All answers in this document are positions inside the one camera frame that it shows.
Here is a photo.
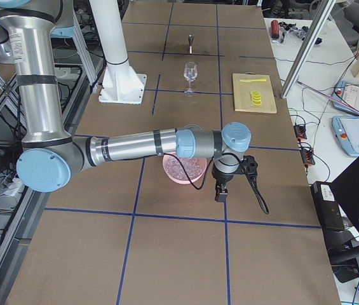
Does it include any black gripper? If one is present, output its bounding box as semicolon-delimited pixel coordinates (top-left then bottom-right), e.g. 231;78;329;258
212;170;234;202

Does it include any steel double jigger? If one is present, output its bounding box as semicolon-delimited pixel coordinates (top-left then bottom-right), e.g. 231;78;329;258
187;34;194;54

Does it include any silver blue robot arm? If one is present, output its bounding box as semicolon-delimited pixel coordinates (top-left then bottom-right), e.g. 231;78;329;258
0;1;252;201

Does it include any pink ice bowl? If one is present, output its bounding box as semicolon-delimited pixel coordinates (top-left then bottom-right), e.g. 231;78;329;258
161;152;208;185

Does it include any clear ice cubes pile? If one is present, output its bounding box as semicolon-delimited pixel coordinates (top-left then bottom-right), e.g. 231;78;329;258
165;155;206;179

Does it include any clear wine glass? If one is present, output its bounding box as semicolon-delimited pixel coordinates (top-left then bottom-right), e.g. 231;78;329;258
183;62;198;96

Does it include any bamboo cutting board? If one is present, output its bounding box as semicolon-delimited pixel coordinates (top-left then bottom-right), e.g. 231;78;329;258
232;73;277;114

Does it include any black box device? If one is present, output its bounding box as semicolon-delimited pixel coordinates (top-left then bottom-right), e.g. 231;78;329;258
310;181;344;232

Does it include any yellow plastic knife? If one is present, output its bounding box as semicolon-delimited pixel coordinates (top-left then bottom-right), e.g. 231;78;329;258
239;78;267;83

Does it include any blue teach pendant near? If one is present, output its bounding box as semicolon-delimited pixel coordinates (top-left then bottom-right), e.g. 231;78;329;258
332;116;359;157

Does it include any blue teach pendant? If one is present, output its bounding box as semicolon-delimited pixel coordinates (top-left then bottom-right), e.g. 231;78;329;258
332;116;359;157
331;81;359;115

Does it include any blue teach pendant far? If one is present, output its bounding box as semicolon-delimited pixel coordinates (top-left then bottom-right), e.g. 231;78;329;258
331;81;359;115

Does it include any white reacher grabber stick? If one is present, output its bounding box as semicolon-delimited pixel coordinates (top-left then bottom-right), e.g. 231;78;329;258
296;81;359;115

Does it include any clear plastic bag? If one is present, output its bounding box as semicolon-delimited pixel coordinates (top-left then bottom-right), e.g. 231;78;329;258
271;22;309;44

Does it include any red thermos bottle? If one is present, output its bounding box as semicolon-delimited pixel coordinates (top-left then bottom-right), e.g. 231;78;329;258
270;20;280;39

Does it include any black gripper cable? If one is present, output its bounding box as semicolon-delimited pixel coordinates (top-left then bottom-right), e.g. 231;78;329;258
163;152;269;214

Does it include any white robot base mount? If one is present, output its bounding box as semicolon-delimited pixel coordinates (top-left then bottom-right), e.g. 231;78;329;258
90;0;147;105

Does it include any aluminium frame post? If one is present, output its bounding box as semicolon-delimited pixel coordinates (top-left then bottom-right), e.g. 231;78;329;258
280;0;335;98

